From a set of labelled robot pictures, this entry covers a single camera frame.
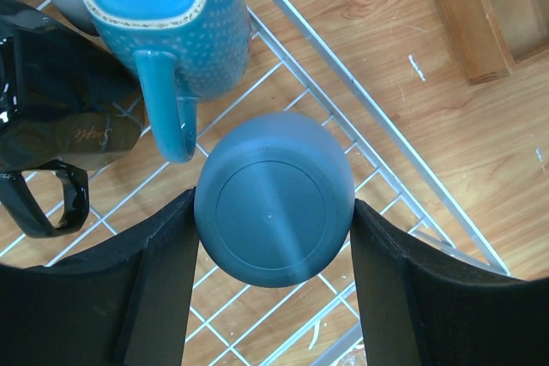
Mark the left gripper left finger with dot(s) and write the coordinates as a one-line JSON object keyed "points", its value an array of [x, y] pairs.
{"points": [[124, 301]]}

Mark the white wire dish rack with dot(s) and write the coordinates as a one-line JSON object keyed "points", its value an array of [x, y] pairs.
{"points": [[273, 205]]}

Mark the wooden compartment tray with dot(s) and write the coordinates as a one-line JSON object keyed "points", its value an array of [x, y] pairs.
{"points": [[494, 38]]}

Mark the black white-lined mug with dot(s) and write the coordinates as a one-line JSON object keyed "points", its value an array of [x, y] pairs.
{"points": [[67, 106]]}

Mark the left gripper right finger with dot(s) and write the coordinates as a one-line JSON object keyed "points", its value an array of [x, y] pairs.
{"points": [[420, 306]]}

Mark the plain blue cup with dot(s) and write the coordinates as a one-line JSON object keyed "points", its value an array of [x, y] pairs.
{"points": [[274, 200]]}

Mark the blue floral mug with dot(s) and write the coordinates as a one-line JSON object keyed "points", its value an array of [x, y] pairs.
{"points": [[182, 52]]}

